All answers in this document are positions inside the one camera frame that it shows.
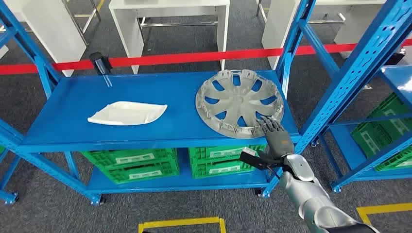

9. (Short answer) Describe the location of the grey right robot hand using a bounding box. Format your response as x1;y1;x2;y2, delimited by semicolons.
256;116;295;159

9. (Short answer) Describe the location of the grey plastic wheel hubcap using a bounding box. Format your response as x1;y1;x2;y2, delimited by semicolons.
195;69;285;140

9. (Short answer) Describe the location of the blue steel shelf rack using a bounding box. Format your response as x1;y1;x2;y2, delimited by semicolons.
317;64;412;194
0;0;412;206

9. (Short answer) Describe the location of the white plastic car part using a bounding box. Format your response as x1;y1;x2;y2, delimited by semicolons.
87;100;168;126

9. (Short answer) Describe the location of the green plastic crate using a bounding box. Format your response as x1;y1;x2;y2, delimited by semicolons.
189;145;267;165
351;93;412;158
98;161;180;185
190;160;270;180
80;148;178;169
375;149;412;172

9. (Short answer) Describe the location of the white table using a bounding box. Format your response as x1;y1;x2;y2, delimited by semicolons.
108;0;231;75
3;0;87;78
261;0;387;70

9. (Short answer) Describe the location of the red barrier belt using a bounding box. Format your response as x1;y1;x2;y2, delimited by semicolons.
0;38;412;76

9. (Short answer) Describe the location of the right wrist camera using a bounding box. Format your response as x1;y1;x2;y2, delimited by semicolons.
239;147;284;171

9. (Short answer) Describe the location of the black stanchion post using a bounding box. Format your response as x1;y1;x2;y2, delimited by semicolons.
89;52;113;88

